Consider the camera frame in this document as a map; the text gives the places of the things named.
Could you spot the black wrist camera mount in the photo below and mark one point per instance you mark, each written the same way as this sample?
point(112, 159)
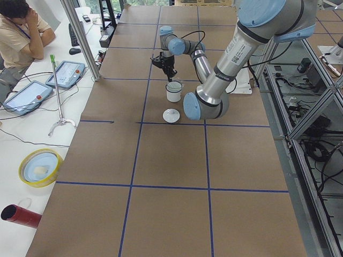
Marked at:
point(158, 61)

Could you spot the near teach pendant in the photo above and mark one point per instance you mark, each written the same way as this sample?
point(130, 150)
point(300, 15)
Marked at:
point(28, 99)

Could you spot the red cylinder bottle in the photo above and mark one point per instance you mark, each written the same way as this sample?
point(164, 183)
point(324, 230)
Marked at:
point(19, 215)

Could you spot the seated person beige shirt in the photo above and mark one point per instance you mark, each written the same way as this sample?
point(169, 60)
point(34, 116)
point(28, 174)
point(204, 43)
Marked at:
point(24, 34)

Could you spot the aluminium frame rack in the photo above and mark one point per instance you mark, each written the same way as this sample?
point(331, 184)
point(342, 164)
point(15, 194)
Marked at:
point(301, 87)

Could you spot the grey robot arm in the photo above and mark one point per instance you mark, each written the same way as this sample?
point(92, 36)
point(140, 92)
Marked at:
point(258, 23)

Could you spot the yellow tape roll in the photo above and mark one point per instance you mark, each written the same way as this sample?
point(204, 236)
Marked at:
point(40, 168)

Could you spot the black keyboard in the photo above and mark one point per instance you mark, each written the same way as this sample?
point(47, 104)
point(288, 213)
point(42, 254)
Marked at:
point(73, 38)

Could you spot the black computer mouse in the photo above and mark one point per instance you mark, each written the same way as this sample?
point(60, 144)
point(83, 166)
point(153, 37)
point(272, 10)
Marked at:
point(74, 51)

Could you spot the teach pendant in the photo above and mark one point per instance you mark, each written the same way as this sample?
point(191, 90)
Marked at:
point(28, 99)
point(68, 73)

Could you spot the metal reacher grabber green handle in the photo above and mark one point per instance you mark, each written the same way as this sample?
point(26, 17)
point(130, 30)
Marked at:
point(62, 120)

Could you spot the white enamel mug blue rim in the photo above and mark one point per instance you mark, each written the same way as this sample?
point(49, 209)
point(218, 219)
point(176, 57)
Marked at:
point(173, 97)

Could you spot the far teach pendant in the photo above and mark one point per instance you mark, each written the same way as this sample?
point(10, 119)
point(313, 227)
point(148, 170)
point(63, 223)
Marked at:
point(68, 73)

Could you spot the aluminium frame post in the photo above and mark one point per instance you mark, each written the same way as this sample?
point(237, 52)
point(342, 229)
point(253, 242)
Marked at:
point(81, 37)

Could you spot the clear glass funnel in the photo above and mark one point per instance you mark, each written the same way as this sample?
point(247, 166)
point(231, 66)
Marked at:
point(174, 86)

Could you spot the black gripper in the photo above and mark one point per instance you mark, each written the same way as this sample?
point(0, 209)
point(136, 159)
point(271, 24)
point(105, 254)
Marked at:
point(168, 64)

